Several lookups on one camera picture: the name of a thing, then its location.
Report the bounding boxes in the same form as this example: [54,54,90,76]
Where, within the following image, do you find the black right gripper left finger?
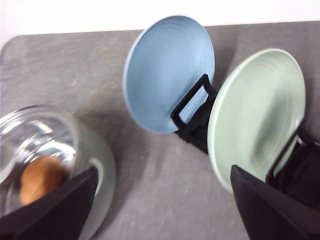
[0,167,99,240]

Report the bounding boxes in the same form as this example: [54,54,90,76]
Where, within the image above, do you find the blue plate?
[123,15,215,134]

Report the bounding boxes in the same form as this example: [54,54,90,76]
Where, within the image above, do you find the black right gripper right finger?
[230,165,320,240]

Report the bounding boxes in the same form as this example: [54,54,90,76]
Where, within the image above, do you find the green plate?
[207,48,306,191]

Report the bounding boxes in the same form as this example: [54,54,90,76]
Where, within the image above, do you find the brown potato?
[19,156,66,205]

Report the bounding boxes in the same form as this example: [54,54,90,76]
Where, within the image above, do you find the green electric steamer pot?
[0,105,116,240]

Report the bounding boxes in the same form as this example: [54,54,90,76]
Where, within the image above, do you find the black plate rack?
[171,74,314,183]

